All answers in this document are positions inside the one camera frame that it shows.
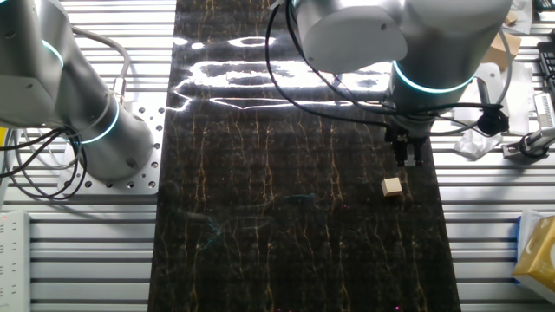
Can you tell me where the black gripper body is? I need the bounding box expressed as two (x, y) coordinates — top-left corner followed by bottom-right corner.
(383, 122), (431, 145)

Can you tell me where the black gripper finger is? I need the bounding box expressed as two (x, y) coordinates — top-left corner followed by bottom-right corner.
(395, 140), (425, 168)

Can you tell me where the small wooden cube block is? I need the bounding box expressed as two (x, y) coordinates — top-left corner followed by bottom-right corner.
(381, 177), (404, 198)

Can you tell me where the crumpled white tissue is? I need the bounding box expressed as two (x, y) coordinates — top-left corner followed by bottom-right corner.
(453, 127), (504, 160)

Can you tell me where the black gold-veined marble mat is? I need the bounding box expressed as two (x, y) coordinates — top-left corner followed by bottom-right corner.
(147, 0), (463, 312)

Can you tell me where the black keyboard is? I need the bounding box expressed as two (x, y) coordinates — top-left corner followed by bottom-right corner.
(536, 40), (555, 94)

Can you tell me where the golden yellow tissue box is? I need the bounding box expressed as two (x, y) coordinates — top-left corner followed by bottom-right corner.
(511, 215), (555, 292)

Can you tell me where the white power strip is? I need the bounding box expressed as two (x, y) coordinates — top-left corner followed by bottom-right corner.
(0, 210), (32, 312)

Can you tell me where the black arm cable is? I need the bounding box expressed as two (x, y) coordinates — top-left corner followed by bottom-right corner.
(264, 0), (504, 131)

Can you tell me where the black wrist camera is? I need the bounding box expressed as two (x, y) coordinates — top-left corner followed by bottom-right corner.
(476, 106), (511, 137)

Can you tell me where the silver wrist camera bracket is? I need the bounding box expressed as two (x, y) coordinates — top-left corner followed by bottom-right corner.
(475, 76), (493, 109)

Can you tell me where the ribbed silver camera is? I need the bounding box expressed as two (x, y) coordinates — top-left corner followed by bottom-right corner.
(532, 92), (555, 131)

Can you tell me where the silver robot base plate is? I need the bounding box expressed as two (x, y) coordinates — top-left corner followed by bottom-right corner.
(58, 97), (166, 196)

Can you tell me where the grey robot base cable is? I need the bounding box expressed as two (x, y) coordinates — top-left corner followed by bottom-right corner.
(71, 25), (132, 107)

